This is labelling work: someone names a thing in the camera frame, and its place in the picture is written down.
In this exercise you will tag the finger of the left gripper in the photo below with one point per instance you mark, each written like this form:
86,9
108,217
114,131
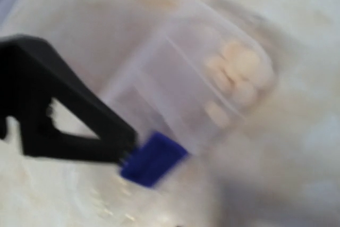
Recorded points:
58,115

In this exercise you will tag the clear plastic pill organizer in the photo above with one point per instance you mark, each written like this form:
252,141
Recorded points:
164,92

